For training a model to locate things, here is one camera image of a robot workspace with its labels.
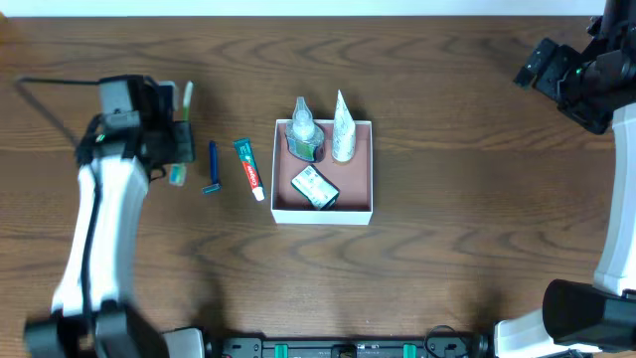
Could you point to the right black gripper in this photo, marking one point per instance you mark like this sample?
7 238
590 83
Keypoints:
542 67

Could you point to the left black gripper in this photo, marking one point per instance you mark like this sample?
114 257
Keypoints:
180 141

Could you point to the green white toothbrush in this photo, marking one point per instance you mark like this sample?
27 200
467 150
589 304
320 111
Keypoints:
178 172

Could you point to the blue disposable razor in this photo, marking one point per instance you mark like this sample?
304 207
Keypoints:
214 170

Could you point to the green red toothpaste tube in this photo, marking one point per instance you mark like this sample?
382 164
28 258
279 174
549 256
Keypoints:
245 154

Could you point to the clear pump soap bottle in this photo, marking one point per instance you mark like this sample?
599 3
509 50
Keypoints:
305 139

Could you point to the green white soap box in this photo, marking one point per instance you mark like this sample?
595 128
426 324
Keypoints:
312 185

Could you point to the white patterned cream tube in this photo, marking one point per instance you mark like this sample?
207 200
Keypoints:
344 132

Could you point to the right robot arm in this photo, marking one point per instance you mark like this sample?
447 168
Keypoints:
580 319

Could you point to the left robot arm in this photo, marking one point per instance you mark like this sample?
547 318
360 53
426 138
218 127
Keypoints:
93 312

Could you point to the white open cardboard box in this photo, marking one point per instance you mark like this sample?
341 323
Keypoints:
354 179

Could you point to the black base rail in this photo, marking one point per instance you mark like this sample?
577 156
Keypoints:
328 348

